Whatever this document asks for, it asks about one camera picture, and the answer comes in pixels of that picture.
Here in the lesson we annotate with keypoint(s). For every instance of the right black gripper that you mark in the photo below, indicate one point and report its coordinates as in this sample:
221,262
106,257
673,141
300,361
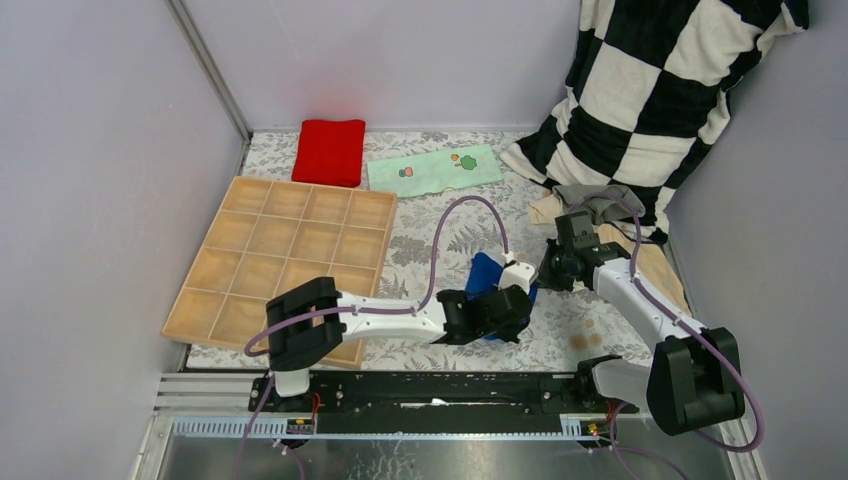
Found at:
545,277

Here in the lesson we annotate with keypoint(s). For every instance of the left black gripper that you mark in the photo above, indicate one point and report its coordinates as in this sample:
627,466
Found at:
509,333

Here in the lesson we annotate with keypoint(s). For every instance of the blue underwear with white lettering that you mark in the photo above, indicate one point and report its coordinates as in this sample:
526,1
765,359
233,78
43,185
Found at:
484,277

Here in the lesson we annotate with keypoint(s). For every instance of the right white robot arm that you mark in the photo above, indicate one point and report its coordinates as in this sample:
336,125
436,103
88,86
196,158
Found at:
691,382

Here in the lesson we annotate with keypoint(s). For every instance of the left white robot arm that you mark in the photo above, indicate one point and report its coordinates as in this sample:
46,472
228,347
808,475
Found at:
308,322

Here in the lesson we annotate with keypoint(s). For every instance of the grey crumpled cloth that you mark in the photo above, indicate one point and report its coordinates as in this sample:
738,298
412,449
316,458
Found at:
603,203

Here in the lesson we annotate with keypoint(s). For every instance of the beige cloth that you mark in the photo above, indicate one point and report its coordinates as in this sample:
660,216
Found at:
651,259

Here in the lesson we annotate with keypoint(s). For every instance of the light green patterned cloth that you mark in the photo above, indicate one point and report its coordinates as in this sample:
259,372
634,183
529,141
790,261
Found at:
434,172

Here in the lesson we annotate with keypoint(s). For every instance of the black white checkered blanket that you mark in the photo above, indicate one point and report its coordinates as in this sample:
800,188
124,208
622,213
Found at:
647,96

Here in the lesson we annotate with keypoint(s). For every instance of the red folded cloth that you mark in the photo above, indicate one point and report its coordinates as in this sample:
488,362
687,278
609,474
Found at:
330,153

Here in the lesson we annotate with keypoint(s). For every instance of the wooden compartment tray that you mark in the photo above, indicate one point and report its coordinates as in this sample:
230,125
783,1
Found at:
269,237

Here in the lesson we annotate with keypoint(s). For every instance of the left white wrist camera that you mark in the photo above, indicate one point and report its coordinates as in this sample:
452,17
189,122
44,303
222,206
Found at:
516,273

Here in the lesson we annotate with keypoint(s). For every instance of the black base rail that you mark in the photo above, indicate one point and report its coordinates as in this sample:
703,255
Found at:
413,402

